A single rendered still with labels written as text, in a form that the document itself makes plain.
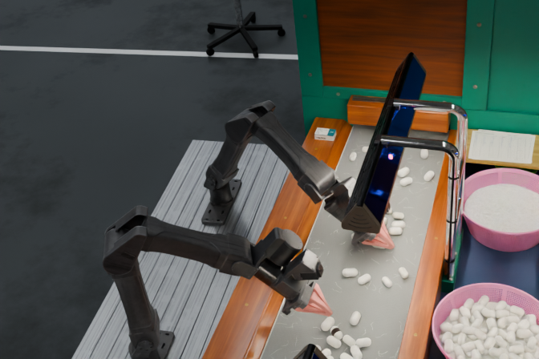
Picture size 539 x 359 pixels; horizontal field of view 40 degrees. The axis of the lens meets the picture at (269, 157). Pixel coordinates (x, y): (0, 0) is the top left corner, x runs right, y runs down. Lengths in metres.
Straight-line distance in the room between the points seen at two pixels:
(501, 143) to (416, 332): 0.73
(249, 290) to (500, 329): 0.59
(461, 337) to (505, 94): 0.79
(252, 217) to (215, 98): 1.89
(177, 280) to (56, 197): 1.62
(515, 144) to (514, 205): 0.21
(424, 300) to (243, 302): 0.43
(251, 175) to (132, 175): 1.32
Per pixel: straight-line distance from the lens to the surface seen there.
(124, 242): 1.53
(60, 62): 4.70
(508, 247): 2.04
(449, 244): 1.83
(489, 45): 2.16
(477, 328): 1.78
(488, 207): 2.09
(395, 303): 1.82
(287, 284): 1.63
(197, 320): 1.94
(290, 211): 2.04
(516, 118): 2.28
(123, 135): 3.87
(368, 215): 1.52
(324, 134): 2.27
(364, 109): 2.26
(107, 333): 1.98
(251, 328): 1.77
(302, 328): 1.78
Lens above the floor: 2.11
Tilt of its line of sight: 37 degrees down
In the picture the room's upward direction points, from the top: 8 degrees counter-clockwise
